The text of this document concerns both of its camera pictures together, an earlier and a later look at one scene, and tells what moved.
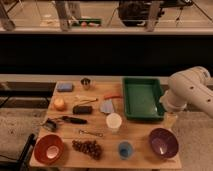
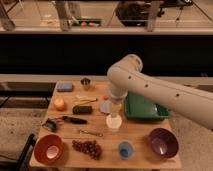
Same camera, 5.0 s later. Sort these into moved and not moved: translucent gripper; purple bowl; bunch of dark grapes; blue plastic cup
Moved: translucent gripper
Not moved: blue plastic cup; purple bowl; bunch of dark grapes
